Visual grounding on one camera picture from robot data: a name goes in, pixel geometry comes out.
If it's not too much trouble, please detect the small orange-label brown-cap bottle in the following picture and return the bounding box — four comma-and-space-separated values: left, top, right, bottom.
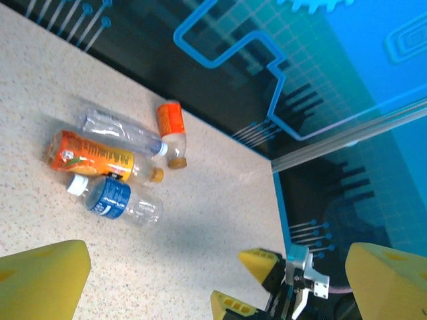
156, 101, 188, 169

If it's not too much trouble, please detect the aluminium frame post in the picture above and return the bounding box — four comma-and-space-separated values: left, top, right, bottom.
272, 99, 427, 173

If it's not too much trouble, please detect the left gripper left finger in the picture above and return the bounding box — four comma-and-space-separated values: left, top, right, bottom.
0, 239, 91, 320

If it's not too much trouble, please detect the orange juice label bottle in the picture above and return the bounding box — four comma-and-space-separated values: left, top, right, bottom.
45, 129, 165, 183

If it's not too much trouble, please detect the blue-edged aluminium side rail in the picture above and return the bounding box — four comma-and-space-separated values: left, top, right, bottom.
272, 171, 294, 259

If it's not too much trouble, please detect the clear white-cap bottle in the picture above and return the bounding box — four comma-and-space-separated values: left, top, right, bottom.
79, 106, 169, 159

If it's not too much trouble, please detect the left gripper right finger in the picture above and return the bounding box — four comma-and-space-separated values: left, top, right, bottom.
345, 242, 427, 320

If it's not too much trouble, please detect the blue label clear bottle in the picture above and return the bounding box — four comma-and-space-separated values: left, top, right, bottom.
65, 175, 164, 227

